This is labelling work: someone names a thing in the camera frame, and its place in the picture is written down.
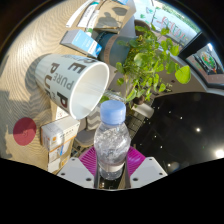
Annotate white printed paper mug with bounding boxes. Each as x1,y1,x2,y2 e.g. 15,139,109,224
34,53,111,120

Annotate green potted plant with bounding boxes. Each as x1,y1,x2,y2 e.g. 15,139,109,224
96,24,192,106

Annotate round wreath window decoration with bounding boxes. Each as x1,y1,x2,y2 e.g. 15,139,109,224
199,51,219,73

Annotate christmas tree window decoration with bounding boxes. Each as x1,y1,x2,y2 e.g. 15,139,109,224
156,13,188,38

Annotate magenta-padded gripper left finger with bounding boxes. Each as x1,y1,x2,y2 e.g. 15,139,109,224
57,146,100,189

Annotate group of ceiling lights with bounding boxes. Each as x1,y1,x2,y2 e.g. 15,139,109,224
146,109,224,168

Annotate white orange cardboard box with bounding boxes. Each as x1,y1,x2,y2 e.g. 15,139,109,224
40,115,81,174

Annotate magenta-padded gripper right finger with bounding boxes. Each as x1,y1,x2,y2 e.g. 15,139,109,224
125,146,168,189

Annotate white tube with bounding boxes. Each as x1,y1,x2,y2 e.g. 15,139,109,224
65,0,98,28

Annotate flat round red coaster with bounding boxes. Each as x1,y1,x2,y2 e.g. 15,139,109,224
12,116,38,147

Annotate small blue white carton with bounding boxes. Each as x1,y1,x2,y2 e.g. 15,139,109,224
59,29,103,58

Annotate clear blue-capped water bottle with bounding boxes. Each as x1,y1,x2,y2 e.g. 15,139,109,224
93,99,132,182

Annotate white printed leaflet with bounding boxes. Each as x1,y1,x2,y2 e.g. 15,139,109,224
49,99,69,121

